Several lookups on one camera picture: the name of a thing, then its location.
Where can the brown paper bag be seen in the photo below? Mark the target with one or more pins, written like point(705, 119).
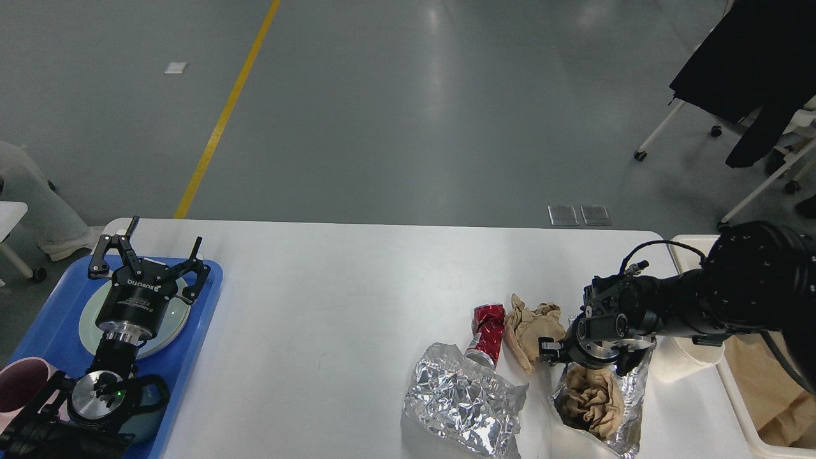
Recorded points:
point(767, 390)
point(784, 433)

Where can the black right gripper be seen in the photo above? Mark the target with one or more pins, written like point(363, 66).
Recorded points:
point(595, 344)

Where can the left floor socket plate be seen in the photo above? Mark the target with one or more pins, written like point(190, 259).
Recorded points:
point(563, 216)

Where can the person in grey trousers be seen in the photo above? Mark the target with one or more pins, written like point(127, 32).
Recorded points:
point(58, 230)

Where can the black jacket on chair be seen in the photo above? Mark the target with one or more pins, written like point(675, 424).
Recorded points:
point(758, 58)

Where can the pink mug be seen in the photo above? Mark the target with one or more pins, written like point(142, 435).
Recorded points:
point(20, 382)

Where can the mint green plate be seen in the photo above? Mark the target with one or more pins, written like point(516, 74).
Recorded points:
point(174, 320)

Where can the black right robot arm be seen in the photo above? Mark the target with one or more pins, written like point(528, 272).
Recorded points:
point(757, 278)

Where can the floor socket plate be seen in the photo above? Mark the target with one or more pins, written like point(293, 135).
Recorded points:
point(596, 215)
point(563, 216)

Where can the beige plastic bin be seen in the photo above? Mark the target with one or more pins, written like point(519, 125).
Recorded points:
point(685, 261)

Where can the white rolling chair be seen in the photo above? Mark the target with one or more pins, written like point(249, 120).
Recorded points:
point(796, 143)

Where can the white paper cup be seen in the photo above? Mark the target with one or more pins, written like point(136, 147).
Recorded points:
point(676, 358)

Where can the white table at left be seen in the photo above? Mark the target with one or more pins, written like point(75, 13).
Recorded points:
point(12, 213)

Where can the foil sheet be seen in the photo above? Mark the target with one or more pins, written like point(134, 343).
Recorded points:
point(462, 402)

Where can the crushed red can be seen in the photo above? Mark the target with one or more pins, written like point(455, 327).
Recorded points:
point(488, 328)

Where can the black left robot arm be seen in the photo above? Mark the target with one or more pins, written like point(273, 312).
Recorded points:
point(79, 417)

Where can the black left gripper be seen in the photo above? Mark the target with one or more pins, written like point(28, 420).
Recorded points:
point(141, 289)

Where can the blue plastic tray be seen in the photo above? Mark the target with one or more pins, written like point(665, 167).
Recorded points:
point(54, 336)

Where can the right floor socket plate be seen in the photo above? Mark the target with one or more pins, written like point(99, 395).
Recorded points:
point(596, 215)

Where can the crumpled brown paper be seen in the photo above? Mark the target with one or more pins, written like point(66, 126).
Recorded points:
point(523, 327)

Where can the foil bag with paper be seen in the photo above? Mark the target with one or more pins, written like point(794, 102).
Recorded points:
point(603, 405)

